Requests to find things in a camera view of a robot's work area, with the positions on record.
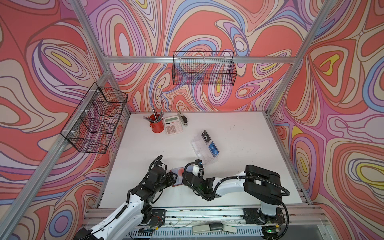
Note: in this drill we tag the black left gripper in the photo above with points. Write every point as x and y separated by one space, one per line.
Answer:
170 178

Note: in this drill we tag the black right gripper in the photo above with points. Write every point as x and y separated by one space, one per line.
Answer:
185 173

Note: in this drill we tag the red leather card holder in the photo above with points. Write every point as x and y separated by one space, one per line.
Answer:
179 180

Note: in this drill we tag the red credit card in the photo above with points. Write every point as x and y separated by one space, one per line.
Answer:
180 172

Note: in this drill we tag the clear acrylic card stand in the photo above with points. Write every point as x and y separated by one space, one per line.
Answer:
202 151

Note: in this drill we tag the blue credit card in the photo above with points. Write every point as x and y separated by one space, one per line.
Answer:
213 149

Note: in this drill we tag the black VIP credit card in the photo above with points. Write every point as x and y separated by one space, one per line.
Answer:
206 137

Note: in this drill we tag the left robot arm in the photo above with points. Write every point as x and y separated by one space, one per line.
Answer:
135 211

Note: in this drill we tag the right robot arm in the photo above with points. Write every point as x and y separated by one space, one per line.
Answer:
257 182

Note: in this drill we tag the grey foot pedal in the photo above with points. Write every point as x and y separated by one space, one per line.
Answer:
213 227

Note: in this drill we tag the red metal pen bucket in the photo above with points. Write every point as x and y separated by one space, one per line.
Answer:
157 127

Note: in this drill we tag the pink desk calculator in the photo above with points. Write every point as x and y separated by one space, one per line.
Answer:
173 125

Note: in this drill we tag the pens and pencils bunch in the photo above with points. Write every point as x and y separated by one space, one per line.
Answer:
155 117

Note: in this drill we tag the grey black stapler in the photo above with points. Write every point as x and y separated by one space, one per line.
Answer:
183 119

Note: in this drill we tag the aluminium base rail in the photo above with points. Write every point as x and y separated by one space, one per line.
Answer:
232 215

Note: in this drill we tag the black wire basket left wall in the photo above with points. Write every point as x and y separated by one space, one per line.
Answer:
97 118

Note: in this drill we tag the black wire basket wall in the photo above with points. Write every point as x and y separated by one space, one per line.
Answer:
97 118
208 68

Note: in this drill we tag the black wire basket back wall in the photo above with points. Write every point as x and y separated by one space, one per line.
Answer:
208 68

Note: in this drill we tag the aluminium frame post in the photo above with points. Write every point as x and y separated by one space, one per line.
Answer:
107 76

